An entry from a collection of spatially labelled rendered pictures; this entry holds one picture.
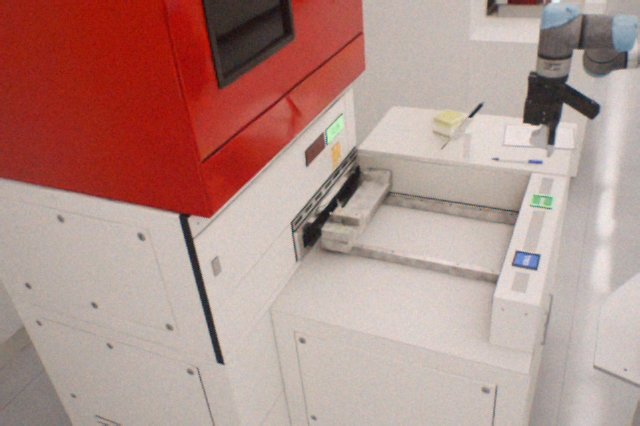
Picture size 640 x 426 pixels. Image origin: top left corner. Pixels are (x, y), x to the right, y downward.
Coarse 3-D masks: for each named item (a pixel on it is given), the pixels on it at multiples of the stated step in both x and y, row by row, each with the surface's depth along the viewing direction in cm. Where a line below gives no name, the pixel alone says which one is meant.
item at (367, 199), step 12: (360, 192) 180; (372, 192) 180; (384, 192) 180; (348, 204) 175; (360, 204) 175; (372, 204) 174; (360, 228) 166; (324, 240) 161; (336, 240) 160; (348, 252) 160
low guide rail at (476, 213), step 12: (384, 204) 184; (396, 204) 183; (408, 204) 181; (420, 204) 179; (432, 204) 177; (444, 204) 176; (456, 204) 176; (456, 216) 176; (468, 216) 174; (480, 216) 173; (492, 216) 171; (504, 216) 169; (516, 216) 168
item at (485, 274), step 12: (360, 252) 163; (372, 252) 161; (384, 252) 159; (396, 252) 159; (408, 264) 158; (420, 264) 156; (432, 264) 154; (444, 264) 153; (456, 264) 152; (468, 264) 152; (468, 276) 152; (480, 276) 150; (492, 276) 148
